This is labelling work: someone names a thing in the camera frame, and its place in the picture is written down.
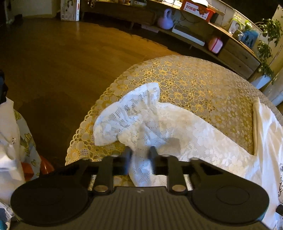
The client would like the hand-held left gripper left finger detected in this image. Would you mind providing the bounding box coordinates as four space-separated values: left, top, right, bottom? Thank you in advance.
52 146 133 194

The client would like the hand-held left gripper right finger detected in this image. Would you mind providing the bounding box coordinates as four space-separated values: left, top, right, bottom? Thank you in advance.
150 146 232 194

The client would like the white lace garment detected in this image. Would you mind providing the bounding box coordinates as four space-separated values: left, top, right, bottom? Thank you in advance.
93 83 263 188

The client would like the orange plastic object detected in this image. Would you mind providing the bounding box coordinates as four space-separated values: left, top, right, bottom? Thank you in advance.
21 155 54 182

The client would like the gold lace tablecloth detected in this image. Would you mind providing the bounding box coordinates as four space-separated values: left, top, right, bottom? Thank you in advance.
65 55 283 191

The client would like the yellow floral print garment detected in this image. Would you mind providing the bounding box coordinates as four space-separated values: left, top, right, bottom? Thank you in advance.
13 109 42 177

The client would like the white garment with metal snap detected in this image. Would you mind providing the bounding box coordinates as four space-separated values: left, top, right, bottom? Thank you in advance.
0 97 26 199

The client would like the white flat appliance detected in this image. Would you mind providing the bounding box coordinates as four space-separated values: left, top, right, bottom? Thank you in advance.
172 24 206 46

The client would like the pink container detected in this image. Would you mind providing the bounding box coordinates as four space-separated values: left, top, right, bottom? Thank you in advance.
208 35 224 53

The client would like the white planter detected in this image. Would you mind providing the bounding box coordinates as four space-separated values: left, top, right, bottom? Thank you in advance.
250 75 273 90

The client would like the wooden media console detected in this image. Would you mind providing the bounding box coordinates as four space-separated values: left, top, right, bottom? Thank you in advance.
80 0 261 80

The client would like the purple kettlebell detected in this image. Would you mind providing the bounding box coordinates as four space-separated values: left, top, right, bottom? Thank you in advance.
157 8 174 30

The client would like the blue picture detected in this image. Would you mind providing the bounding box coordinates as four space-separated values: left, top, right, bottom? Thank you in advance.
240 30 258 47

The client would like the red box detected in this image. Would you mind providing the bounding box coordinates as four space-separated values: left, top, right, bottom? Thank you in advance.
180 0 216 22

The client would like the blue and white cardboard box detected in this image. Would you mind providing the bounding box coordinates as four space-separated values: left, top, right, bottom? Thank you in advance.
61 0 80 21

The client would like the small potted plant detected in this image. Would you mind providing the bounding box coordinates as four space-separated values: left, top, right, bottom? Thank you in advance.
230 14 252 37

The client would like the tall green leafy plant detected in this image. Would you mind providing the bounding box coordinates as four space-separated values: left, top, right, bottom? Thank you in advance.
254 19 283 84

